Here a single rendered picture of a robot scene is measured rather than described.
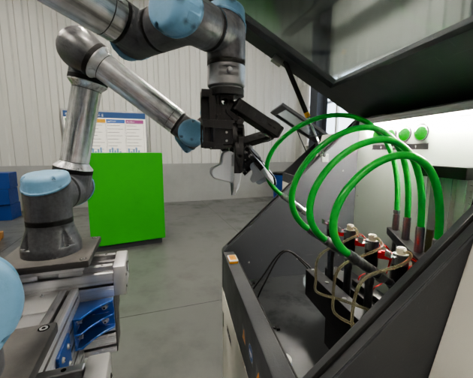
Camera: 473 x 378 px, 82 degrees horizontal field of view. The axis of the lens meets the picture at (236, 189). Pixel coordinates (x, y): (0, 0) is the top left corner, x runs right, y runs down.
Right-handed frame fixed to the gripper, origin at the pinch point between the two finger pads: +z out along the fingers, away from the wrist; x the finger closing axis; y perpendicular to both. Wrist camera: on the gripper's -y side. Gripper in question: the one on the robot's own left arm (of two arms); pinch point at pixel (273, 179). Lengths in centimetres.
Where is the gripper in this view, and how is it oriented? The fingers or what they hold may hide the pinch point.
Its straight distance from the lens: 83.6
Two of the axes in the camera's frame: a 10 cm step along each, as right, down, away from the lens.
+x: -4.0, -1.0, -9.1
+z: 5.6, 7.6, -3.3
